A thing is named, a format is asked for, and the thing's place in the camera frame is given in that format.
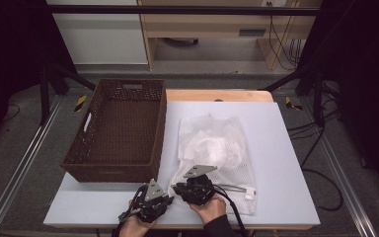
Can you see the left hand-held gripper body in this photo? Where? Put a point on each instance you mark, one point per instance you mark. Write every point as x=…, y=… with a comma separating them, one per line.
x=151, y=200

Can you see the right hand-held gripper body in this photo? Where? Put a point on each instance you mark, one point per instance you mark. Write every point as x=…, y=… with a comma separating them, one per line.
x=200, y=191

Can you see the white shirt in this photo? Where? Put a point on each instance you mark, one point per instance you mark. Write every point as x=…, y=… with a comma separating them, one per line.
x=217, y=148

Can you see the brown woven basket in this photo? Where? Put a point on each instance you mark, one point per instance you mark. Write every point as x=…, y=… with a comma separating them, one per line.
x=121, y=131

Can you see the person's right hand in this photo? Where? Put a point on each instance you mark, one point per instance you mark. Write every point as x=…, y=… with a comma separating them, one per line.
x=209, y=209

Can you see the person's left hand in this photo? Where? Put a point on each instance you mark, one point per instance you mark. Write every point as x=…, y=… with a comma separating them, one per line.
x=135, y=228

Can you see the white quilted table cover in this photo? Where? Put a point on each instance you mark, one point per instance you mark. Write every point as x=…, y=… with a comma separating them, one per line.
x=276, y=148

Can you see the yellow black tape strip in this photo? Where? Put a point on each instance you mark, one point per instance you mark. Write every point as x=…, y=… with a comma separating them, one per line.
x=291, y=103
x=80, y=103

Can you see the black metal stand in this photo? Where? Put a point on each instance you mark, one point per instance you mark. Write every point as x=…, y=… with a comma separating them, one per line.
x=46, y=92
x=316, y=92

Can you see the beige wooden desk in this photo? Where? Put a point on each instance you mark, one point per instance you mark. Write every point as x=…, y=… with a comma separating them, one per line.
x=210, y=26

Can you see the white cabinet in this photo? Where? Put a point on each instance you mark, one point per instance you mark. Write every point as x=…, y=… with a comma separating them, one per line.
x=102, y=39

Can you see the black curtain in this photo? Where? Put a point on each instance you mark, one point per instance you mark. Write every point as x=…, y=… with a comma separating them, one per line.
x=10, y=49
x=362, y=49

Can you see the aluminium floor rail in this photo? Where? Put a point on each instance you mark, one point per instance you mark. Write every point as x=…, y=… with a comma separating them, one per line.
x=16, y=168
x=345, y=184

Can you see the black horizontal frame bar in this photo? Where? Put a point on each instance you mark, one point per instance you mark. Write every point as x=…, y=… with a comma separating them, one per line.
x=177, y=10

